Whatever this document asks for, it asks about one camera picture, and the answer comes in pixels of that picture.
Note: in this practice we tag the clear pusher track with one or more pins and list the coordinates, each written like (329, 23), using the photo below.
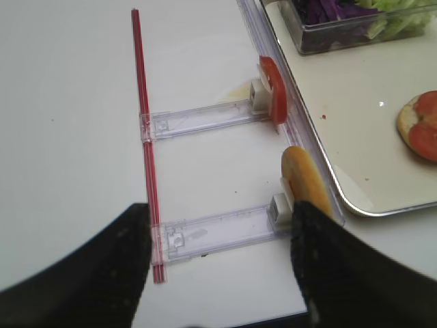
(178, 241)
(178, 123)

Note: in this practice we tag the green lettuce leaves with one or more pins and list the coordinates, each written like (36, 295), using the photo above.
(399, 18)

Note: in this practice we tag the left red rail strip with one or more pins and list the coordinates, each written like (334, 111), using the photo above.
(158, 267)

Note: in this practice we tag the left upper clear pusher track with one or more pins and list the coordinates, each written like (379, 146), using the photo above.
(178, 123)

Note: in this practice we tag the left lower clear pusher track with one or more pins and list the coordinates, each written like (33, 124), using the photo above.
(178, 241)

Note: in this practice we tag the tomato slice front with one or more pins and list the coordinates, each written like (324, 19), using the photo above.
(426, 104)

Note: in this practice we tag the white metal tray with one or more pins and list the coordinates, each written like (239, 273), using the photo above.
(352, 98)

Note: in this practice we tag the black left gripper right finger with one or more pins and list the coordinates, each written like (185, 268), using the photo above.
(346, 283)

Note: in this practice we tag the standing bun slice left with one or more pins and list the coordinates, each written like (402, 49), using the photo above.
(304, 179)

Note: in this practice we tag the bottom bun slice on tray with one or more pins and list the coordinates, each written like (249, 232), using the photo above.
(407, 118)

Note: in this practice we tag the tomato slice back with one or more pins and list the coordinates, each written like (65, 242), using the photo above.
(278, 108)

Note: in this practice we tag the white pusher block bun slice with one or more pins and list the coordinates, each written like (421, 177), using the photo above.
(281, 206)

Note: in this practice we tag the purple cabbage leaves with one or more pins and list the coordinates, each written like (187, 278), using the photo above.
(328, 24)

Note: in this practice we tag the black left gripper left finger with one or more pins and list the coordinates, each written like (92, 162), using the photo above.
(98, 285)

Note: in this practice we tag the white pusher block tomato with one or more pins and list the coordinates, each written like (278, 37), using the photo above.
(260, 94)

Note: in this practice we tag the clear plastic salad container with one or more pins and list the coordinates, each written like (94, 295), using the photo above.
(292, 22)

